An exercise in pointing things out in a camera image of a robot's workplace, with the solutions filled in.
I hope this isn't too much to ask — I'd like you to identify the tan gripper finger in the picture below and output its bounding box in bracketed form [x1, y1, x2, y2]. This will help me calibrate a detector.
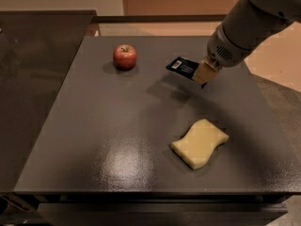
[192, 57, 222, 85]

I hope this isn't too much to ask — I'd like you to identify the dark blue rxbar wrapper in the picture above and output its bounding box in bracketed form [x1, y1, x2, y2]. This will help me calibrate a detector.
[166, 56, 199, 80]

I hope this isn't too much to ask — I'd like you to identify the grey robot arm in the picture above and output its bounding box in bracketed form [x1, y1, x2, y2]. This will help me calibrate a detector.
[192, 0, 301, 85]

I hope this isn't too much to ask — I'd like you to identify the yellow sponge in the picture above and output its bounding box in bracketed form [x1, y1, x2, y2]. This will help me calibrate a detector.
[170, 119, 229, 170]

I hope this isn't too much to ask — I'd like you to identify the red apple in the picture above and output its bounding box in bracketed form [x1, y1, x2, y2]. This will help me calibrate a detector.
[113, 44, 137, 71]

